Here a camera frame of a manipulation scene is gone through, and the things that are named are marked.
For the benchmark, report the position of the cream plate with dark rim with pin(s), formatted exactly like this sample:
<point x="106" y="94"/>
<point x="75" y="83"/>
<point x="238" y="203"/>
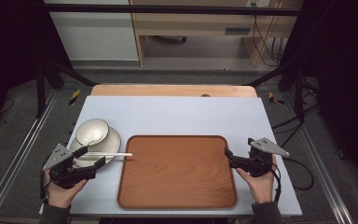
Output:
<point x="113" y="143"/>

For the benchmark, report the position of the cream bowl with dark rim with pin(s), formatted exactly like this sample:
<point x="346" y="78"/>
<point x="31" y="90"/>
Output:
<point x="91" y="132"/>

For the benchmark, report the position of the person's right hand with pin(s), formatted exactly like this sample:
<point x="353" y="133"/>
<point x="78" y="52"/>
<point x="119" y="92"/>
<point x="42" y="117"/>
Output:
<point x="261" y="186"/>

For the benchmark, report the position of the aluminium rail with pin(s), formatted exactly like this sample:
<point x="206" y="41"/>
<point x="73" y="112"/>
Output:
<point x="21" y="146"/>
<point x="318" y="161"/>

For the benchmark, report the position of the white table board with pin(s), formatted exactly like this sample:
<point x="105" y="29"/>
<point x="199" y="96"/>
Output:
<point x="174" y="116"/>

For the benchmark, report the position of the yellow black tape strip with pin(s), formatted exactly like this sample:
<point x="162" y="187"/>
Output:
<point x="74" y="97"/>
<point x="274" y="98"/>

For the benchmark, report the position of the white cabinet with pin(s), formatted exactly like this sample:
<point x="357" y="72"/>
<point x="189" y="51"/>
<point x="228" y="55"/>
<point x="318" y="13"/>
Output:
<point x="96" y="34"/>

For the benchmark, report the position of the light wooden table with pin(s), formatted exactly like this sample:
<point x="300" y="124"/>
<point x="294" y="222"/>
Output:
<point x="167" y="90"/>

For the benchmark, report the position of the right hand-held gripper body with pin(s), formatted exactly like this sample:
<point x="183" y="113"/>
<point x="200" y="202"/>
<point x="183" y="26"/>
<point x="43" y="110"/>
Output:
<point x="259" y="163"/>

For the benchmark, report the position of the wooden desk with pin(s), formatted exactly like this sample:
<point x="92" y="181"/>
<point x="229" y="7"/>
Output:
<point x="199" y="23"/>

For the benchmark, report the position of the brown wooden tray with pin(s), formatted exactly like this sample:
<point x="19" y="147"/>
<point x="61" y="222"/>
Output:
<point x="177" y="172"/>

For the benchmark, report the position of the black metal stand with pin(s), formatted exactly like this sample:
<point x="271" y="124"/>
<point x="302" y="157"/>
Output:
<point x="40" y="87"/>
<point x="298" y="90"/>

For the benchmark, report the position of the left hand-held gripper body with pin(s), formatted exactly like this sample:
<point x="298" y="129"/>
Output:
<point x="59" y="157"/>

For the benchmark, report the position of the black horizontal frame bar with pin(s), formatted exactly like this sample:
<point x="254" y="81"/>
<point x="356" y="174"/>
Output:
<point x="167" y="10"/>

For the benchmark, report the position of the person's left hand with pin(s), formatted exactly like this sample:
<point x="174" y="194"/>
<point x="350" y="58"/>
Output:
<point x="59" y="194"/>

